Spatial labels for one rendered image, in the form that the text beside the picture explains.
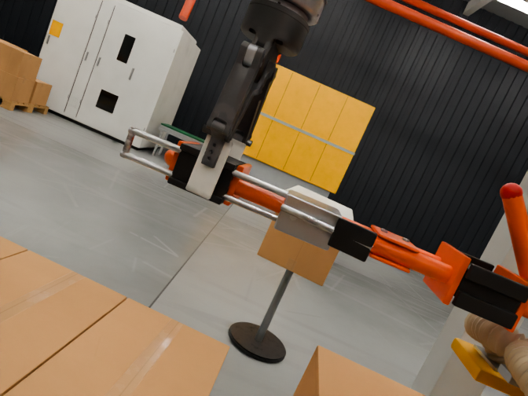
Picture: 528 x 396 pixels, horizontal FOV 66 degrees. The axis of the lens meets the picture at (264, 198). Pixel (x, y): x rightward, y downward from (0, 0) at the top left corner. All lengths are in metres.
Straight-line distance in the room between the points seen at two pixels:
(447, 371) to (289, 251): 0.99
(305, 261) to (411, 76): 9.62
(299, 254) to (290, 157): 5.55
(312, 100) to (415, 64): 4.44
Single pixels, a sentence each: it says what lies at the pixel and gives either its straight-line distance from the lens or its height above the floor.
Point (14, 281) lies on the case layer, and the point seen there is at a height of 0.54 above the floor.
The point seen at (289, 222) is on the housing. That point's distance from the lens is 0.48.
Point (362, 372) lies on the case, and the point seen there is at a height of 0.95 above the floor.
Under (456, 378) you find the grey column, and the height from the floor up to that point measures 0.73.
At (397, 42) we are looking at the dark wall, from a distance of 11.60.
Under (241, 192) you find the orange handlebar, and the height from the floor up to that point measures 1.19.
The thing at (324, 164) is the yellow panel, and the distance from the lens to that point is 7.77.
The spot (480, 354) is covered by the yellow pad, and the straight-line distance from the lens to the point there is 0.72.
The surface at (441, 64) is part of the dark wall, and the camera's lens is 11.83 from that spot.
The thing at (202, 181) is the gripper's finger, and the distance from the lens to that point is 0.46.
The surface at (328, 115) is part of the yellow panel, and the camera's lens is 7.77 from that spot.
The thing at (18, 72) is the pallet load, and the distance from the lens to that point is 7.44.
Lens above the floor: 1.26
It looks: 8 degrees down
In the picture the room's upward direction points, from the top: 24 degrees clockwise
